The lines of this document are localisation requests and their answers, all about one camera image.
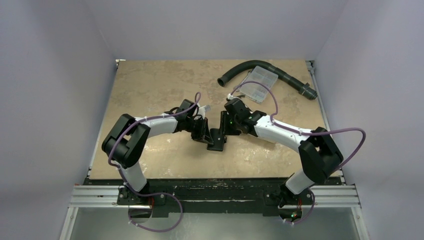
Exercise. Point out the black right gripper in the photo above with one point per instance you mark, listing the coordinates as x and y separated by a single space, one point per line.
227 127

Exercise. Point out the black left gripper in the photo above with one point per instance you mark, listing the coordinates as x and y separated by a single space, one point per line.
203 134

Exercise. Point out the black leather card holder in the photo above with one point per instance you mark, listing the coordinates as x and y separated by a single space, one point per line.
218 140

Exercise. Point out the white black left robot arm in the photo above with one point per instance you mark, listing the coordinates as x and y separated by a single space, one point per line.
126 140

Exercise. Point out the silver open-end wrench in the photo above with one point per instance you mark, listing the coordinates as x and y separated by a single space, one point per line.
238 86

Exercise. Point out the clear plastic compartment box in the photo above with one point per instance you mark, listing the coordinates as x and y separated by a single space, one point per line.
261 77

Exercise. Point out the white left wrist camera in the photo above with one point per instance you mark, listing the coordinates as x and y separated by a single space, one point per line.
202 110

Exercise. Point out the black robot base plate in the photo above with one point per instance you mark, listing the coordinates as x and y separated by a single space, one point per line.
210 196

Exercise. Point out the aluminium frame rail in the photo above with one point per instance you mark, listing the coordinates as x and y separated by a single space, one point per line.
324 196

